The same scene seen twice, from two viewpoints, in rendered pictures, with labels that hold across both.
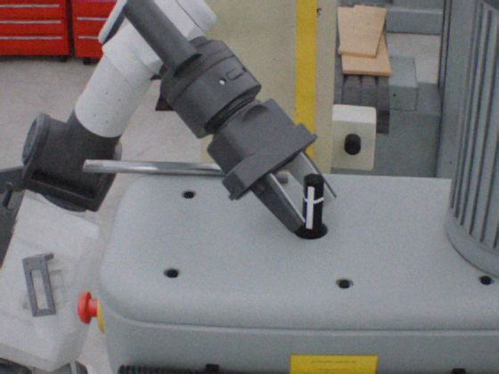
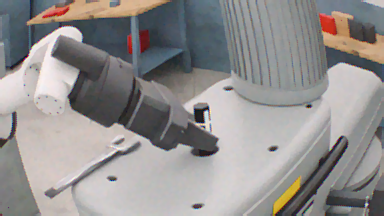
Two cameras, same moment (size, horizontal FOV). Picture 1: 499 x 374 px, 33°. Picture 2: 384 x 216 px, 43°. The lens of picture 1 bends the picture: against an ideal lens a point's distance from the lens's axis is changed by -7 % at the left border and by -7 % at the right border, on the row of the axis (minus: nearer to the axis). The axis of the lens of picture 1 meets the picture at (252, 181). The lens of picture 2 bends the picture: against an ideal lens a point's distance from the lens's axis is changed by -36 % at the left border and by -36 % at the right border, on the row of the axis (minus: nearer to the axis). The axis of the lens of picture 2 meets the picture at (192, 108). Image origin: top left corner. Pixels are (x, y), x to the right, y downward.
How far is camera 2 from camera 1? 72 cm
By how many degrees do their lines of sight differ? 49
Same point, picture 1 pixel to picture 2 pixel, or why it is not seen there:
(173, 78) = (93, 82)
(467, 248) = (291, 97)
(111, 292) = not seen: outside the picture
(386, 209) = (215, 118)
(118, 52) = (54, 87)
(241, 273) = (227, 181)
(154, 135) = not seen: outside the picture
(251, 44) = not seen: outside the picture
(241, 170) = (175, 118)
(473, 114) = (264, 14)
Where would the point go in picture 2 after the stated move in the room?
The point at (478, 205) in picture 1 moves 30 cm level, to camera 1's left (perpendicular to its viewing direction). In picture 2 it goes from (287, 65) to (182, 155)
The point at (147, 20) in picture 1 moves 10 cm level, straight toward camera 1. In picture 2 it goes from (74, 46) to (133, 40)
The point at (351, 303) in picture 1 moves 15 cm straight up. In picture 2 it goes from (289, 150) to (283, 50)
